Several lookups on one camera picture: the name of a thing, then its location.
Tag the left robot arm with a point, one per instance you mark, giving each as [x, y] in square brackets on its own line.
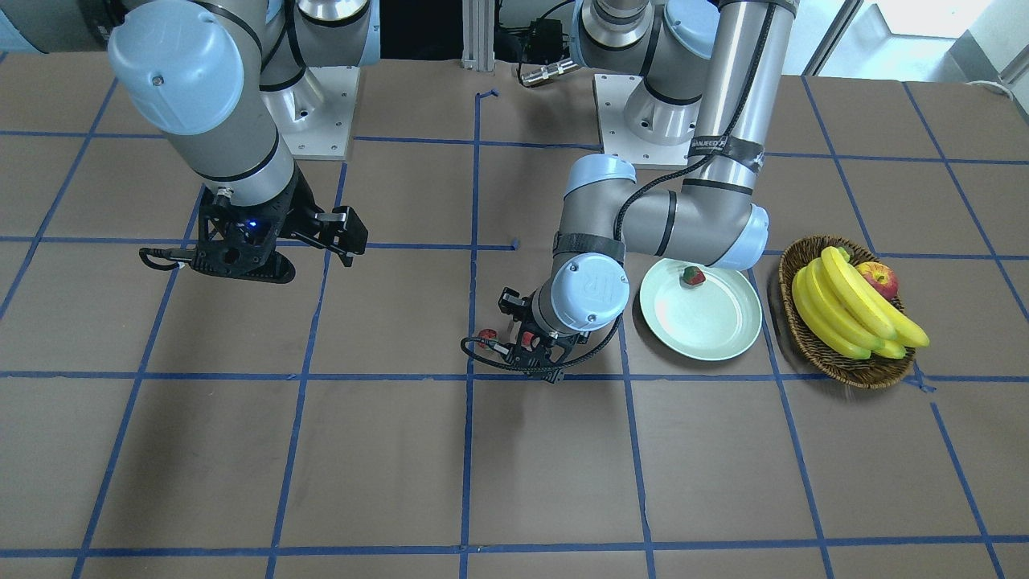
[708, 73]

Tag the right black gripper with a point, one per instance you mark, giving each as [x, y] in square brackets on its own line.
[296, 203]

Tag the wicker basket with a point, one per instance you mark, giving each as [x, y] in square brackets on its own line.
[874, 373]

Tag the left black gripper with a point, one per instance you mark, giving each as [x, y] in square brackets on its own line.
[510, 306]

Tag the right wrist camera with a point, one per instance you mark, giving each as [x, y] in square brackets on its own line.
[219, 257]

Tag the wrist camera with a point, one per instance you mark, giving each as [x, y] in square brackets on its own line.
[539, 354]
[219, 257]

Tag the red apple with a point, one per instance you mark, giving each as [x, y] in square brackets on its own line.
[880, 277]

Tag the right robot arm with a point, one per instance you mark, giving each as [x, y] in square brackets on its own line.
[244, 90]

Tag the yellow banana bunch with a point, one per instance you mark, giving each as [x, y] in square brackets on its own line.
[839, 306]

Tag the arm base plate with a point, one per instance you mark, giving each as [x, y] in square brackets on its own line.
[316, 115]
[619, 129]

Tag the light green plate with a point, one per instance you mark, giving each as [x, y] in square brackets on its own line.
[719, 319]

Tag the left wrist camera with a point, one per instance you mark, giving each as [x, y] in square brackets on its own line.
[539, 354]

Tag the aluminium frame post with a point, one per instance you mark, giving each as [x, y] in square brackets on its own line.
[478, 23]

